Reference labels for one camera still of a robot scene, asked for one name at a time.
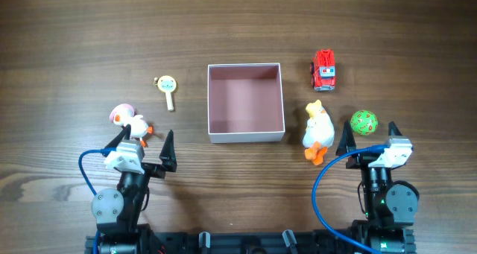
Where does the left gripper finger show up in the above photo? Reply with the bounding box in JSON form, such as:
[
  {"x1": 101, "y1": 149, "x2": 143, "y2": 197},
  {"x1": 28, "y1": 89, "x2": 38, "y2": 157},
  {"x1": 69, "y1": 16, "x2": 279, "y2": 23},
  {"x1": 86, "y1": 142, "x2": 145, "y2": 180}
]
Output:
[
  {"x1": 159, "y1": 130, "x2": 177, "y2": 172},
  {"x1": 104, "y1": 124, "x2": 131, "y2": 156}
]

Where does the white yellow plush duck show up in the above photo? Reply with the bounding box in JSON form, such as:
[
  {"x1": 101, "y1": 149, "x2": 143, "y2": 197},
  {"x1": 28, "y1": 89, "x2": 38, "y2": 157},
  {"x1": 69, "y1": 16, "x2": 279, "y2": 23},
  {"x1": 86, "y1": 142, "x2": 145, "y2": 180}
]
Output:
[{"x1": 302, "y1": 100, "x2": 335, "y2": 165}]

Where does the red toy fire truck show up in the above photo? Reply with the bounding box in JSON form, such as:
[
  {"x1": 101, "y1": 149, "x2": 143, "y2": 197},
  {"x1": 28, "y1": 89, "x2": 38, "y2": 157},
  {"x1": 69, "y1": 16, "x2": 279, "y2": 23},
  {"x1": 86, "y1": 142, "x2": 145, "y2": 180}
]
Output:
[{"x1": 310, "y1": 49, "x2": 336, "y2": 92}]

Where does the pink cardboard box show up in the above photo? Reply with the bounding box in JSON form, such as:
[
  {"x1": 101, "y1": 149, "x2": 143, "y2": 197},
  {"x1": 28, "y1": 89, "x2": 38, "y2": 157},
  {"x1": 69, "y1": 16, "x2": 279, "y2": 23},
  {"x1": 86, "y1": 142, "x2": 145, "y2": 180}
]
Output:
[{"x1": 207, "y1": 63, "x2": 285, "y2": 144}]

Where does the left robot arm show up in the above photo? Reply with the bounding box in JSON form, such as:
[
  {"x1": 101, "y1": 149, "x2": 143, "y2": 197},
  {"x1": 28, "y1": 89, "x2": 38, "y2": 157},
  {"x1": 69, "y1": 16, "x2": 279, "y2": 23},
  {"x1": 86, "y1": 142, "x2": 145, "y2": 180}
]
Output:
[{"x1": 91, "y1": 125, "x2": 177, "y2": 254}]

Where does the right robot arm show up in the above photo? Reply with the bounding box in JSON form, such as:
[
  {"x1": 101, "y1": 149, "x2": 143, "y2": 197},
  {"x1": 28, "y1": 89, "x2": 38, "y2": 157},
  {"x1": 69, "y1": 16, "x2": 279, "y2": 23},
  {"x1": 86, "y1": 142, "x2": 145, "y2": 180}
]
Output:
[{"x1": 346, "y1": 122, "x2": 420, "y2": 253}]

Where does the pink white duck figurine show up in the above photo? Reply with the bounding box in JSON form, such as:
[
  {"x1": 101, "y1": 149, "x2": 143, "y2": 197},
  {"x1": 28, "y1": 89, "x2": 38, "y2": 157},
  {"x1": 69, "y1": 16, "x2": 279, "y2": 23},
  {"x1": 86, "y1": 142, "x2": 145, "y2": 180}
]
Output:
[{"x1": 109, "y1": 104, "x2": 154, "y2": 147}]

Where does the green patterned ball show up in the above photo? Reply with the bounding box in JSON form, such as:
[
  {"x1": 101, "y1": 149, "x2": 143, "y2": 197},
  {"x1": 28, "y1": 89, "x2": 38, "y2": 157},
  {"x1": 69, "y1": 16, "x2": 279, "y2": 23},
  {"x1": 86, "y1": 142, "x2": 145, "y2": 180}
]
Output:
[{"x1": 350, "y1": 110, "x2": 379, "y2": 136}]

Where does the yellow wooden rattle toy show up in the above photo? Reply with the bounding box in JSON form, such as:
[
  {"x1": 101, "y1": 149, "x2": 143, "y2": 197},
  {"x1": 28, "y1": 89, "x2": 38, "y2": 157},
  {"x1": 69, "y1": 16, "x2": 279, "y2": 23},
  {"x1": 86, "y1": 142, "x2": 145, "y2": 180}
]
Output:
[{"x1": 153, "y1": 75, "x2": 177, "y2": 112}]

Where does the right blue cable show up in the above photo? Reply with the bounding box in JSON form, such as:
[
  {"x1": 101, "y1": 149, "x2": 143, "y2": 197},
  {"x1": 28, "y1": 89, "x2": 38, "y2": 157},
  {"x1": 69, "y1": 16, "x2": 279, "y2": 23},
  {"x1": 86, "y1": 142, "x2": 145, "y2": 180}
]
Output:
[{"x1": 311, "y1": 144, "x2": 389, "y2": 254}]

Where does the blue cable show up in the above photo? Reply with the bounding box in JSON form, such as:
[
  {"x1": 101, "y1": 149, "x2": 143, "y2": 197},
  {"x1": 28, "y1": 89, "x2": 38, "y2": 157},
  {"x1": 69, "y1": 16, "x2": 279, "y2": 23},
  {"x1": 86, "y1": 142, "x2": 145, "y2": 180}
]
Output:
[
  {"x1": 311, "y1": 144, "x2": 389, "y2": 254},
  {"x1": 78, "y1": 147, "x2": 117, "y2": 254}
]

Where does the left blue cable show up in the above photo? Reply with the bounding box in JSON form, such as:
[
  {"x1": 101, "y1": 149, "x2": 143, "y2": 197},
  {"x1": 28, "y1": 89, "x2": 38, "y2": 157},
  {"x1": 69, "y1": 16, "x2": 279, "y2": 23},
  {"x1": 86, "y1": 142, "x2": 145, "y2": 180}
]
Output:
[{"x1": 78, "y1": 147, "x2": 117, "y2": 254}]

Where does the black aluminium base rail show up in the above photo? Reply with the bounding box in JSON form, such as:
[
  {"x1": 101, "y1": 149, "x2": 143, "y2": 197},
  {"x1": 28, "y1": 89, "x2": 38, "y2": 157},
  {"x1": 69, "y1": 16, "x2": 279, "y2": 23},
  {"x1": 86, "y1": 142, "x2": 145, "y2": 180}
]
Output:
[{"x1": 84, "y1": 229, "x2": 416, "y2": 254}]

